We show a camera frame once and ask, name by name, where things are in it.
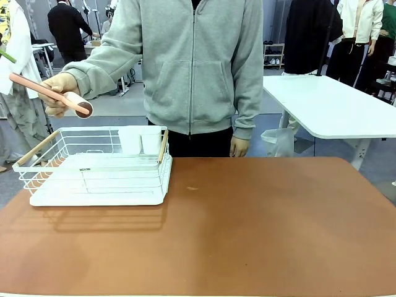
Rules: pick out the pink lint roller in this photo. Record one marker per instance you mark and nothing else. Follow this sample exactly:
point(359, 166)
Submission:
point(24, 83)

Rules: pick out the white drain tray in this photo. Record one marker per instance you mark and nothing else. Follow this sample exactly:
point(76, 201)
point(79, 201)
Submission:
point(92, 201)

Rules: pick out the white cutlery holder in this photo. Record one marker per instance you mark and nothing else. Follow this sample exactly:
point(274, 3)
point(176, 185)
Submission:
point(151, 142)

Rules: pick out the person's right forearm grey sleeve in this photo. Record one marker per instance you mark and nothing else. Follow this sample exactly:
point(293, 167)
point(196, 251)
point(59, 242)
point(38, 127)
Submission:
point(92, 68)

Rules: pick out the person's left forearm grey sleeve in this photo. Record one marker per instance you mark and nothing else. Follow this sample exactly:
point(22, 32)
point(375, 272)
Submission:
point(247, 108)

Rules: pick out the person's right hand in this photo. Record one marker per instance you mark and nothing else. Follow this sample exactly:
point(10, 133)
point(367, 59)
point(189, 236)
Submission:
point(62, 83)

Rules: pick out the person's left hand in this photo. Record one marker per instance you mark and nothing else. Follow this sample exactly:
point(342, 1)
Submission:
point(239, 147)

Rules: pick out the small white desk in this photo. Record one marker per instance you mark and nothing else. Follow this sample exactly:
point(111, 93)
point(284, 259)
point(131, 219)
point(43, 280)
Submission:
point(41, 46)

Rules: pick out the person in black sweater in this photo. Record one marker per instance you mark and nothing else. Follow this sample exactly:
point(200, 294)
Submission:
point(68, 24)

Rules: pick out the brown cardboard box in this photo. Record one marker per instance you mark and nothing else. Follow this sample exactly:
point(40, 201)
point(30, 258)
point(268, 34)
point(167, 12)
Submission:
point(96, 43)

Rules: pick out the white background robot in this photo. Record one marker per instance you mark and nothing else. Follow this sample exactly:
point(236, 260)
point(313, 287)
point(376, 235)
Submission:
point(106, 28)

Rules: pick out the person in grey hoodie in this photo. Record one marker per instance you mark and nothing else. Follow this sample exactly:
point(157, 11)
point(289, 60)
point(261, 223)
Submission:
point(191, 62)

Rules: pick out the clear plastic bag bin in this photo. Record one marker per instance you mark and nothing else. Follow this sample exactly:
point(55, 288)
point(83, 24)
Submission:
point(278, 142)

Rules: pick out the person in black coat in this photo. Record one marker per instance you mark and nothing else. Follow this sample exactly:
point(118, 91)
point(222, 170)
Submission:
point(309, 37)

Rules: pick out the black stand pole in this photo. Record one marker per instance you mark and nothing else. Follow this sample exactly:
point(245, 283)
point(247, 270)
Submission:
point(325, 46)

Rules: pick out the large white table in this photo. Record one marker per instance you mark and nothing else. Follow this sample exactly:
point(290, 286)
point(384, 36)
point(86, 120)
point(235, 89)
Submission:
point(325, 105)

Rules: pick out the person in white jacket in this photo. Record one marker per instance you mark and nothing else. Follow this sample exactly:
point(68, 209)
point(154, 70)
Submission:
point(365, 21)

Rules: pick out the black shelf cart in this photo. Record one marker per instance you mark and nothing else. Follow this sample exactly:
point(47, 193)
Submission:
point(386, 85)

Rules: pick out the person in green shirt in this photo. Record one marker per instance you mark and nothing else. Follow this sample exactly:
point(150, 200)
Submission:
point(389, 21)

